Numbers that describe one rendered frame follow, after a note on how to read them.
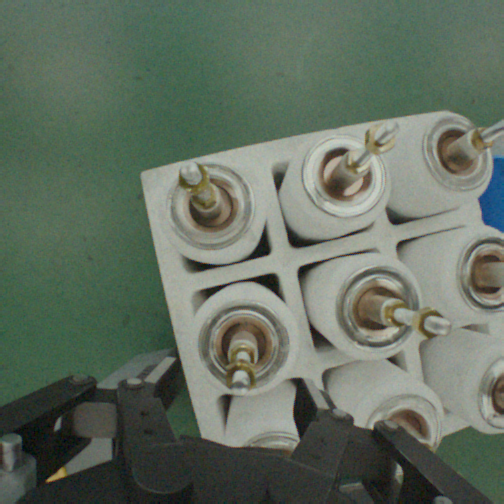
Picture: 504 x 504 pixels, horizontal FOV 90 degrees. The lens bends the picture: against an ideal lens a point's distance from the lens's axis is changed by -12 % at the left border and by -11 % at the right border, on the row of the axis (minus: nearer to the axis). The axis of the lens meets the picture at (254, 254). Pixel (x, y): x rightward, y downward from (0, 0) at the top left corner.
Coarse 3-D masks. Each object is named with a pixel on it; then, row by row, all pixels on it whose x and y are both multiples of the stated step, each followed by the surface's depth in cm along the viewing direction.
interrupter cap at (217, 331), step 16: (224, 304) 23; (240, 304) 23; (256, 304) 23; (208, 320) 23; (224, 320) 23; (240, 320) 23; (256, 320) 23; (272, 320) 23; (208, 336) 23; (224, 336) 23; (256, 336) 23; (272, 336) 23; (288, 336) 23; (208, 352) 23; (224, 352) 23; (272, 352) 23; (288, 352) 23; (208, 368) 23; (224, 368) 23; (256, 368) 23; (272, 368) 23; (224, 384) 23; (256, 384) 23
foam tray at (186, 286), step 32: (352, 128) 32; (256, 160) 31; (288, 160) 32; (160, 192) 31; (384, 224) 31; (416, 224) 31; (448, 224) 31; (480, 224) 31; (160, 256) 31; (256, 256) 42; (288, 256) 31; (320, 256) 31; (192, 288) 31; (288, 288) 31; (192, 320) 30; (320, 352) 31; (416, 352) 30; (192, 384) 30; (320, 384) 30; (224, 416) 32; (448, 416) 30
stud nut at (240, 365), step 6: (240, 360) 16; (228, 366) 16; (234, 366) 16; (240, 366) 16; (246, 366) 16; (252, 366) 16; (228, 372) 16; (234, 372) 16; (246, 372) 16; (252, 372) 16; (228, 378) 16; (252, 378) 16; (228, 384) 16; (252, 384) 16
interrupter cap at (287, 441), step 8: (272, 432) 23; (280, 432) 23; (288, 432) 23; (248, 440) 23; (256, 440) 22; (264, 440) 23; (272, 440) 23; (280, 440) 23; (288, 440) 23; (296, 440) 23; (280, 448) 23; (288, 448) 23; (288, 456) 23
